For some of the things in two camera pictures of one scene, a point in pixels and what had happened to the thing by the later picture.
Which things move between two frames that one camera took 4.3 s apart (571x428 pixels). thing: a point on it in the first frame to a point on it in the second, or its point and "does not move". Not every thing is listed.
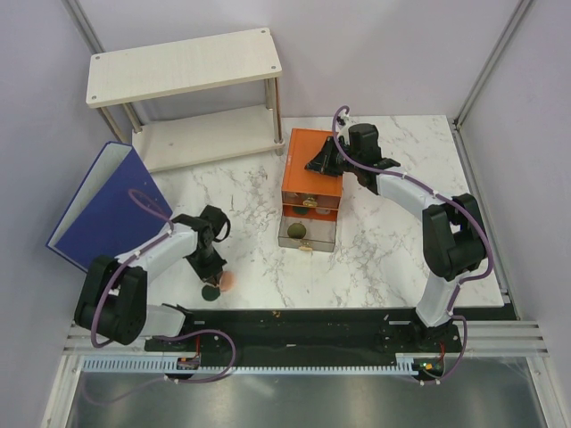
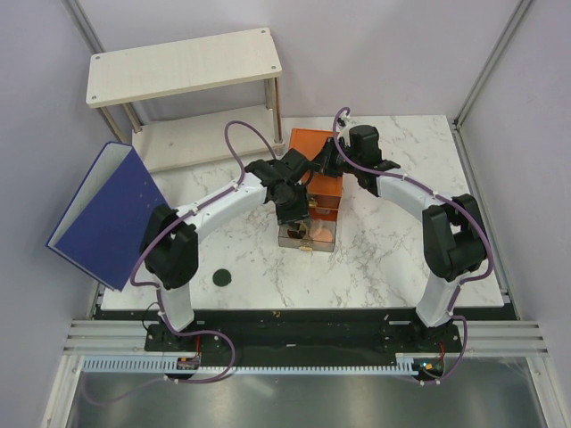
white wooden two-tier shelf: [118, 78] does not move
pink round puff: [227, 278] to [316, 226]
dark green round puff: [210, 292] to [222, 277]
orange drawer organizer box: [308, 194] does not move
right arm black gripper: [333, 154] does not move
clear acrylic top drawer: [311, 199] does not move
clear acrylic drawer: [310, 212] does not move
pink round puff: [223, 281] to [323, 234]
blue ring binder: [115, 206] does not move
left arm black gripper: [211, 272] to [292, 214]
